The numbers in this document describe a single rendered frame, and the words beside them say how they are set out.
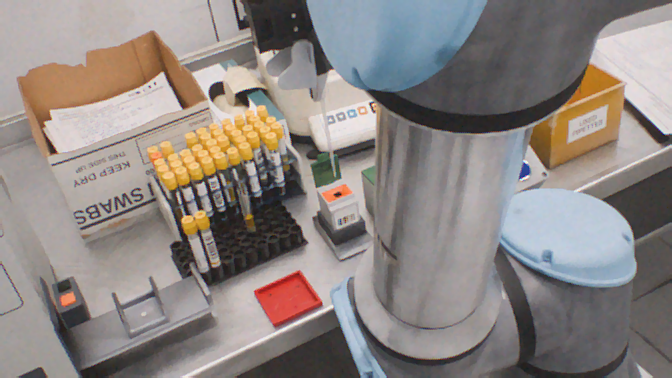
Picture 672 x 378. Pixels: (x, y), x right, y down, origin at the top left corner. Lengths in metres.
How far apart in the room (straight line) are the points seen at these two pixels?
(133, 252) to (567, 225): 0.67
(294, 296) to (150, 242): 0.26
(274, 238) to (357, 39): 0.77
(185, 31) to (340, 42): 1.15
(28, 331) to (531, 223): 0.53
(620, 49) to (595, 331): 0.82
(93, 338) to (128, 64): 0.57
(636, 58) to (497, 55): 1.11
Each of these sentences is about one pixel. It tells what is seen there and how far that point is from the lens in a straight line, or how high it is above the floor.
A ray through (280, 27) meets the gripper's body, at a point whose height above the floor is 1.22.
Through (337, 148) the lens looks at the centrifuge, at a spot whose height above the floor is 0.90.
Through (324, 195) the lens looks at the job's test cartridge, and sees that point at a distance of 1.01.
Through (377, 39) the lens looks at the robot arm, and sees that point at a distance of 0.28.
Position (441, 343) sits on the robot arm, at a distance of 0.58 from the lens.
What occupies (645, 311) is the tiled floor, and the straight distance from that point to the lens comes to 2.17.
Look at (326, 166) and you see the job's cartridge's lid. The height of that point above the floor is 0.98.
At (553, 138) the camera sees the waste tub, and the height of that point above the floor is 0.93.
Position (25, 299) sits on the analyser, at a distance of 0.86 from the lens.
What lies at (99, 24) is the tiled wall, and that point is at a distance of 1.42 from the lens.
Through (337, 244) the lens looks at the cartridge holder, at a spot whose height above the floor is 0.89.
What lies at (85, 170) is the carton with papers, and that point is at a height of 0.98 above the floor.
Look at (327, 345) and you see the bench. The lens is 1.72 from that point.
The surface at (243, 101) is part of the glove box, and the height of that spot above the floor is 0.92.
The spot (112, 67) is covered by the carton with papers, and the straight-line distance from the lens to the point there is 1.37.
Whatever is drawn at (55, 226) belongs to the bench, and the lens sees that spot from 1.23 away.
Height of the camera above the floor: 1.58
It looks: 38 degrees down
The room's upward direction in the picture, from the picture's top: 9 degrees counter-clockwise
